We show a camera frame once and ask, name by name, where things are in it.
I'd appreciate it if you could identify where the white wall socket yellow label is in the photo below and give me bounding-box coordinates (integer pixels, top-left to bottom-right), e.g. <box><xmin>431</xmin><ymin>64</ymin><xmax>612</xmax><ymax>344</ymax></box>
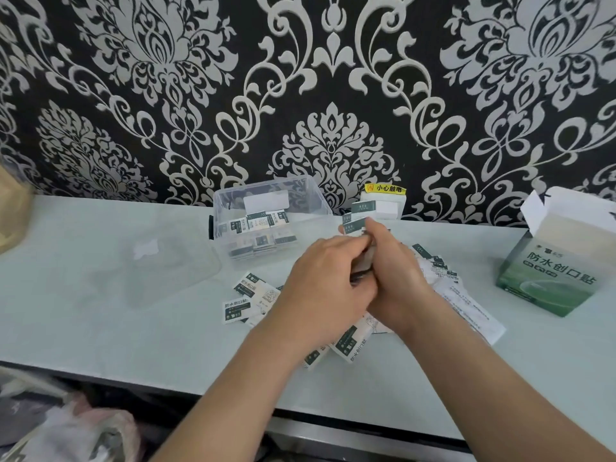
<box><xmin>361</xmin><ymin>183</ymin><xmax>407</xmax><ymax>221</ymax></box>

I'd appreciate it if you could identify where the small white green packet bundle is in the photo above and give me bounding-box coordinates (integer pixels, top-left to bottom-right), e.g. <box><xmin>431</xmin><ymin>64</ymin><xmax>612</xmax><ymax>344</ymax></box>
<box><xmin>341</xmin><ymin>201</ymin><xmax>379</xmax><ymax>284</ymax></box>

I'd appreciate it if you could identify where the person's right forearm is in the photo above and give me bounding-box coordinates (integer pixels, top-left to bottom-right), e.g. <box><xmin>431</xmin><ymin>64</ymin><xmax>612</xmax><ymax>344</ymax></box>
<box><xmin>404</xmin><ymin>307</ymin><xmax>616</xmax><ymax>462</ymax></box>

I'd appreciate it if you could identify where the green white cardboard carton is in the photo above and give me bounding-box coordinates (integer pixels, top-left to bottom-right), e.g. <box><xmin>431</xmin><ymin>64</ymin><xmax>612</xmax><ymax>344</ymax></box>
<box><xmin>495</xmin><ymin>185</ymin><xmax>616</xmax><ymax>318</ymax></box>

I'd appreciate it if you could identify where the crumpled plastic bag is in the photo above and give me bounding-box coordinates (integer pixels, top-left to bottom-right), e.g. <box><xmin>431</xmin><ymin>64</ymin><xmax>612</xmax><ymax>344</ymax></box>
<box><xmin>0</xmin><ymin>368</ymin><xmax>143</xmax><ymax>462</ymax></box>

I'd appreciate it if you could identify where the person's right hand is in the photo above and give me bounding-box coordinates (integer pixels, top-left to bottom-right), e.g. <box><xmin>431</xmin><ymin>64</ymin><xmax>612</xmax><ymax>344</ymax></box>
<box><xmin>338</xmin><ymin>218</ymin><xmax>440</xmax><ymax>335</ymax></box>

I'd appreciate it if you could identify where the person's left forearm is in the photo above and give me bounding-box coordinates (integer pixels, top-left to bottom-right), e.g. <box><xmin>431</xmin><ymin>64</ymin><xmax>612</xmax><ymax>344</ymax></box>
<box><xmin>151</xmin><ymin>327</ymin><xmax>309</xmax><ymax>462</ymax></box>

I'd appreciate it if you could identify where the clear plastic box lid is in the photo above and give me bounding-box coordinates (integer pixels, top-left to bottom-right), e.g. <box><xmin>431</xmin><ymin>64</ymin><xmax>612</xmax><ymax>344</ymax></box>
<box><xmin>81</xmin><ymin>233</ymin><xmax>223</xmax><ymax>311</ymax></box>

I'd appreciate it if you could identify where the white paper leaflet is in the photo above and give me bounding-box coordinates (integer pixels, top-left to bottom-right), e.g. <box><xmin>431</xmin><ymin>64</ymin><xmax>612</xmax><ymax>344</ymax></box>
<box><xmin>431</xmin><ymin>276</ymin><xmax>507</xmax><ymax>346</ymax></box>

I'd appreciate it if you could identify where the person's left hand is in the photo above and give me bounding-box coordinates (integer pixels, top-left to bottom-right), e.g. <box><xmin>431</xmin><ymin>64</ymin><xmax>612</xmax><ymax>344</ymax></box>
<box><xmin>259</xmin><ymin>235</ymin><xmax>381</xmax><ymax>346</ymax></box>

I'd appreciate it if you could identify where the pile of white green packets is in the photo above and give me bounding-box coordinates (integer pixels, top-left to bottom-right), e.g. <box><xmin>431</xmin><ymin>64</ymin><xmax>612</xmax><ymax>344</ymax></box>
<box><xmin>222</xmin><ymin>243</ymin><xmax>463</xmax><ymax>371</ymax></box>

